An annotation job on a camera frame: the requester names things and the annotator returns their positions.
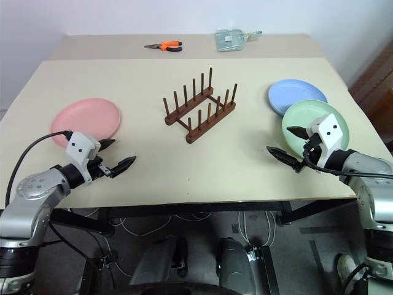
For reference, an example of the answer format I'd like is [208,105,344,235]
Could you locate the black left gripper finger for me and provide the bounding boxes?
[98,138,117,152]
[110,155,138,179]

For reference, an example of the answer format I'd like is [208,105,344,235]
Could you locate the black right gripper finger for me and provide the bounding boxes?
[266,146,300,168]
[286,125,309,141]

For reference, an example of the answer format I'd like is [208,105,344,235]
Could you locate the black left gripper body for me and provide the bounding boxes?
[87,155,115,183]

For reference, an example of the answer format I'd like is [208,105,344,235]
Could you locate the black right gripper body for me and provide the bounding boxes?
[293,135,324,175]

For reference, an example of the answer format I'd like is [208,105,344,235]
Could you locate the wooden dish rack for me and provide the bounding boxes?
[163,67,238,144]

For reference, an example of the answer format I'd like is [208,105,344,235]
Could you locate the green plate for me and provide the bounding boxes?
[281,100,350,158]

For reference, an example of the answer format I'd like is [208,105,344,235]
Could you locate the pink plate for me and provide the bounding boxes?
[50,98,123,148]

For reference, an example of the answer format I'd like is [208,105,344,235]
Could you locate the blue plate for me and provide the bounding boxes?
[268,79,329,117]

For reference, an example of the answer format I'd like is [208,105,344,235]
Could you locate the dark grey rounded robot leg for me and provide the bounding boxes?
[128,235,189,287]
[216,237,258,295]

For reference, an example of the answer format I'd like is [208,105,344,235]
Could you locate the white shoe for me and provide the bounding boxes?
[336,253,359,286]

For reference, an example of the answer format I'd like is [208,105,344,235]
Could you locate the pale green plastic package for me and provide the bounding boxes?
[214,29,263,53]

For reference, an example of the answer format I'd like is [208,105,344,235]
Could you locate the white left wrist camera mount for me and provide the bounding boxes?
[65,132,101,164]

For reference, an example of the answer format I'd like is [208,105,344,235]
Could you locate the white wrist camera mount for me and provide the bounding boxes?
[306,113,345,167]
[65,132,101,164]

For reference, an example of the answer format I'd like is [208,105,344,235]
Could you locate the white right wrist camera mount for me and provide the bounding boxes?
[306,113,345,167]

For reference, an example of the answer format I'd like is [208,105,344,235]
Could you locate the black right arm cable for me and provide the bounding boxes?
[302,138,393,180]

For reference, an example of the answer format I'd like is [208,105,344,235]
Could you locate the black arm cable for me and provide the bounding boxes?
[302,138,393,180]
[4,130,72,210]

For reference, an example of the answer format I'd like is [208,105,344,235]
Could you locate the white cable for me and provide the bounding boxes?
[112,213,213,238]
[237,210,277,247]

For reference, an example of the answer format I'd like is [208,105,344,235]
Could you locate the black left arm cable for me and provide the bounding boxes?
[4,130,72,210]

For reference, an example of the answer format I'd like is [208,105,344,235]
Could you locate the black table frame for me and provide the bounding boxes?
[49,200,359,236]

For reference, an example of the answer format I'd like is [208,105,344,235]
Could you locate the orange-handled pliers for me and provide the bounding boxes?
[144,41,184,53]

